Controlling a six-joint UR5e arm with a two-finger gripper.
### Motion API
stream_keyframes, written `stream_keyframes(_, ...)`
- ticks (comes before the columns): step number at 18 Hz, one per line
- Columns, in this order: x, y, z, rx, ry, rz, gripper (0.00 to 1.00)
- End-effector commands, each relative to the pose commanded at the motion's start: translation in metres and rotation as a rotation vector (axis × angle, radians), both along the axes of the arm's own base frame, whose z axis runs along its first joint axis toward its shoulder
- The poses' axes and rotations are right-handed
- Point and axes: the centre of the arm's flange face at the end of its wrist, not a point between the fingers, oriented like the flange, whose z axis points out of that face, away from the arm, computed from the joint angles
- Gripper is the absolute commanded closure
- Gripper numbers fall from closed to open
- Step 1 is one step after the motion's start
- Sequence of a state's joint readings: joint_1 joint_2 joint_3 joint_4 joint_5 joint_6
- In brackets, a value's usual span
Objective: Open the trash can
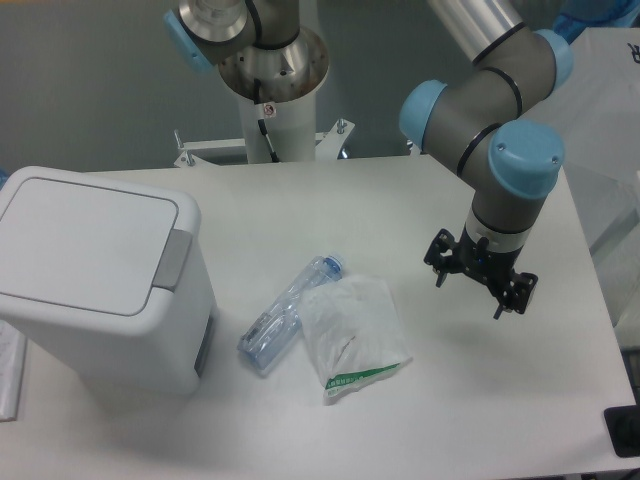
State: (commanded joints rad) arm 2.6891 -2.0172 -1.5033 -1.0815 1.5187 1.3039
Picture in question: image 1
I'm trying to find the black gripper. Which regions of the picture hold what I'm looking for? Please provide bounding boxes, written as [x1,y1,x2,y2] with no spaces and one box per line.
[424,229,538,319]

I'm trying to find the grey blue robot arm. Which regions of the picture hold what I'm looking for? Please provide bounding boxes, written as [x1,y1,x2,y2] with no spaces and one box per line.
[399,1,574,314]

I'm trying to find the silver robot base column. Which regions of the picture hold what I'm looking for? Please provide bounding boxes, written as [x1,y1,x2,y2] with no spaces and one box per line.
[163,0,329,164]

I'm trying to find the white push-lid trash can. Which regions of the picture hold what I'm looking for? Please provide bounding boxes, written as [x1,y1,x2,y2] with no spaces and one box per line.
[1,166,217,394]

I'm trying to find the white plastic bag green label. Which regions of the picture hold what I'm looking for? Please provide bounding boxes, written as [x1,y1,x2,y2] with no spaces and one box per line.
[297,274,412,405]

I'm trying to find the black device at table edge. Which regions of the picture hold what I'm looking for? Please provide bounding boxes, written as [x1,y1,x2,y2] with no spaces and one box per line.
[604,405,639,458]

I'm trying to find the crushed clear plastic bottle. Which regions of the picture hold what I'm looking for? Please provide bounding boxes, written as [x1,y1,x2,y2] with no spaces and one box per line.
[237,254,345,374]

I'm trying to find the paper sheet in plastic sleeve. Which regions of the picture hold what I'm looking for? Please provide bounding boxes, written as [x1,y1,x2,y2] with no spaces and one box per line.
[1,321,27,422]

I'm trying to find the black cable on column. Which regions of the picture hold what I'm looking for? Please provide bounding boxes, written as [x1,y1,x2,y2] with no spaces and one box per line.
[252,77,280,164]

